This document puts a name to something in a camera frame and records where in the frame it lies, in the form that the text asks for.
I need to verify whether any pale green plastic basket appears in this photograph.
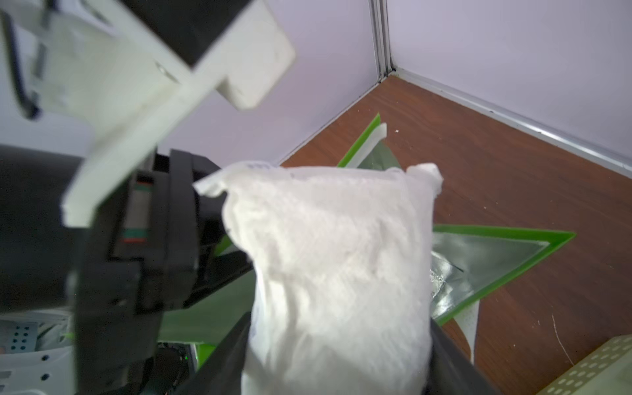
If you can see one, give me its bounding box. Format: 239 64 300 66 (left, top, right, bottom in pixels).
539 335 632 395

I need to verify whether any green insulated delivery bag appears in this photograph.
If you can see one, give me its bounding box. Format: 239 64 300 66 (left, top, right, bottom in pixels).
159 118 571 346

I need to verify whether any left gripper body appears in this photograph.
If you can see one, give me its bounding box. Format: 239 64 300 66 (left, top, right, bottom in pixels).
73 150 252 394

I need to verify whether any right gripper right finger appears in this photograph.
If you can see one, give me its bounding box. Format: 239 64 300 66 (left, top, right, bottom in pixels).
426 320 500 395

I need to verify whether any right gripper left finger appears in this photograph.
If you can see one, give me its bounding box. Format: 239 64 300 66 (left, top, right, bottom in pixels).
174 312 251 395

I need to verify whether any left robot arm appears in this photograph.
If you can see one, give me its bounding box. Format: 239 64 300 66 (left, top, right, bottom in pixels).
1 146 251 394

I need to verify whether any white ice pack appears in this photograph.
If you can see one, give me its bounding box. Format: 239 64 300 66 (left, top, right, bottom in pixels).
194 162 443 394

